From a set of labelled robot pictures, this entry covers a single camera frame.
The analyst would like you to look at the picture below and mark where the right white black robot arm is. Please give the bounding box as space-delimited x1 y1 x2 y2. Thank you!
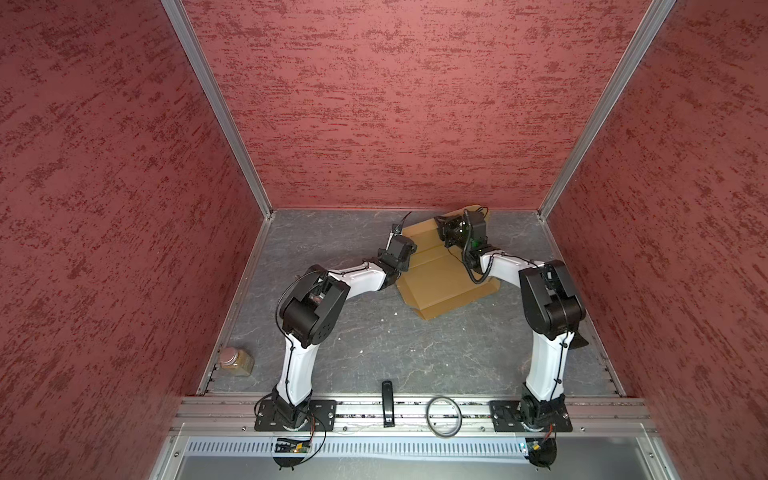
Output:
434 209 587 431

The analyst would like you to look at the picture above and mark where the aluminium corner post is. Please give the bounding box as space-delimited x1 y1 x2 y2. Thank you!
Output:
538 0 676 223
161 0 274 221

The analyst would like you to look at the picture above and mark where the right aluminium corner post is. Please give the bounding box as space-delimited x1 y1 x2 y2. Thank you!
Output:
538 0 676 223

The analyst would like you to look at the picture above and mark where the right circuit board connector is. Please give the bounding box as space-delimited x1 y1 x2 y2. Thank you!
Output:
526 438 558 469

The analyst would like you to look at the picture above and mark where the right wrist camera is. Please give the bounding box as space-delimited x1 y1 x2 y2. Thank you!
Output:
463 207 488 251

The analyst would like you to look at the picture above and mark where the glass spice jar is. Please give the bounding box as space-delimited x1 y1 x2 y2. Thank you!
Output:
218 346 254 377

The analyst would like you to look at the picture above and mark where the left circuit board connector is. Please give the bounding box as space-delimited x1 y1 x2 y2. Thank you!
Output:
272 437 313 469

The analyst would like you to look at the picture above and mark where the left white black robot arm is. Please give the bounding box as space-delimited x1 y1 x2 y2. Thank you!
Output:
272 234 417 429

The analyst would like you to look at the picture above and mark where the brown cardboard box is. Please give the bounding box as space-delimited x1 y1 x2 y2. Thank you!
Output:
396 218 501 320

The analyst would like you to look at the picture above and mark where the black cable ring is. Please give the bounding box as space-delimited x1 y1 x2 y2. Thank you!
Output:
425 395 464 438

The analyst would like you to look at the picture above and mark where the left aluminium corner post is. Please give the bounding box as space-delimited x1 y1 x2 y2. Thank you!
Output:
161 0 274 221

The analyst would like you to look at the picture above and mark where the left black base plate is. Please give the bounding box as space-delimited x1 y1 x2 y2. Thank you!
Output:
254 398 337 433

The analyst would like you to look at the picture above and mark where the black calculator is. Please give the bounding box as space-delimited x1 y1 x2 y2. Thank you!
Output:
569 332 589 350

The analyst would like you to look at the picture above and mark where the aluminium frame rail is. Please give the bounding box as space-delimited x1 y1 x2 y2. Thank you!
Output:
170 394 659 438

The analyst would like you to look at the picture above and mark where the circuit board connector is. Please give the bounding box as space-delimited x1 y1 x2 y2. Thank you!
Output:
272 437 313 469
526 438 558 469

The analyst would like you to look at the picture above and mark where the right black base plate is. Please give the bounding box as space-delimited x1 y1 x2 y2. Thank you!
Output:
489 396 573 434

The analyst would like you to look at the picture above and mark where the black handle bar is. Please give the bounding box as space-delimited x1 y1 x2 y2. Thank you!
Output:
381 380 395 428

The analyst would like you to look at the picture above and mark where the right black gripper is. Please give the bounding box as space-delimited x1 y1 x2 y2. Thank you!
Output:
434 214 471 251

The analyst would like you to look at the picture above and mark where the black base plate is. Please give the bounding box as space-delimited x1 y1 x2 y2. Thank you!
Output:
489 396 573 434
254 398 337 433

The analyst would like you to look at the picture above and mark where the white perforated cable duct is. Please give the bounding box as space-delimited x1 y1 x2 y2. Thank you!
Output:
184 436 527 463

